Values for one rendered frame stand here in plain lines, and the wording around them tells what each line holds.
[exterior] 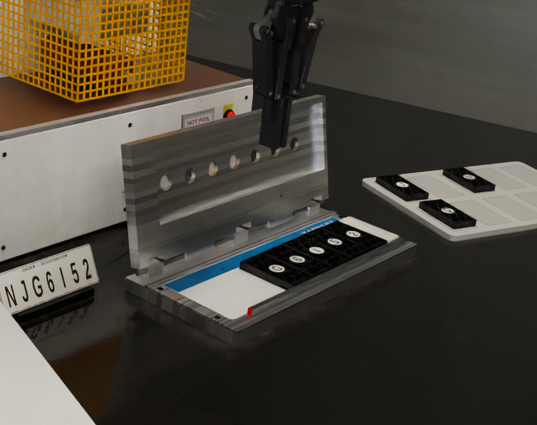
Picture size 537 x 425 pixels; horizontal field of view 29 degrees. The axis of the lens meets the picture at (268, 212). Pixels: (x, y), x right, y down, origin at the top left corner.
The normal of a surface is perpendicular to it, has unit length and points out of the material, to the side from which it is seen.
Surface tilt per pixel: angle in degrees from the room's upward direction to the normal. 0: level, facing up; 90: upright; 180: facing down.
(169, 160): 79
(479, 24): 90
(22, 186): 90
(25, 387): 0
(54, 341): 0
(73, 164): 90
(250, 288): 0
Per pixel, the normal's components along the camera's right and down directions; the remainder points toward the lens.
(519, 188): 0.11, -0.92
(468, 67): -0.41, 0.31
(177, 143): 0.78, 0.13
